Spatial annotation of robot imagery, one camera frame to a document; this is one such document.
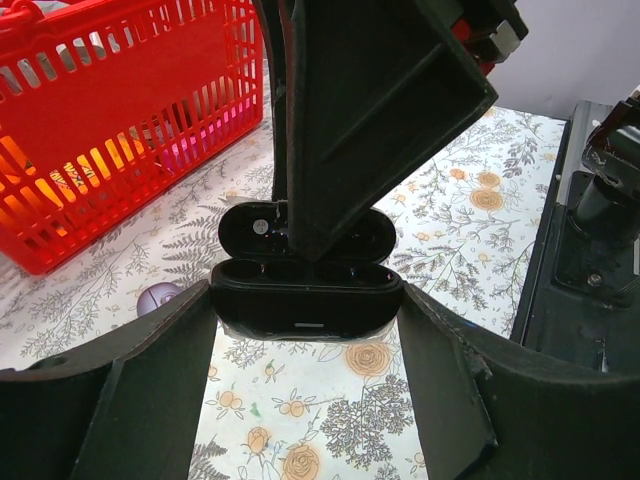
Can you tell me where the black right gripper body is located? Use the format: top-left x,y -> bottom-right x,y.
446,0 -> 529,75

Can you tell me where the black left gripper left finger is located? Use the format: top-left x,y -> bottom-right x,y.
1,281 -> 216,479

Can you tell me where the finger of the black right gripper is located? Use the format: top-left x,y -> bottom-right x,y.
287,1 -> 496,260
254,0 -> 295,205

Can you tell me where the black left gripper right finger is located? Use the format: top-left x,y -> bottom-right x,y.
398,284 -> 639,479

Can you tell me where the lavender earbud charging case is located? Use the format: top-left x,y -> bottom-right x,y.
136,282 -> 181,317

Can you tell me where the black earbud charging case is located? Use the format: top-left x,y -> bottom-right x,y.
210,202 -> 404,342

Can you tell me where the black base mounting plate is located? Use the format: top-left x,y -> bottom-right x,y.
511,94 -> 639,375

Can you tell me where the floral patterned table mat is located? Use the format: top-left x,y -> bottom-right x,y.
1,107 -> 565,479

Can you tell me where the red plastic shopping basket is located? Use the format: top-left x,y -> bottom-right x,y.
1,1 -> 263,275

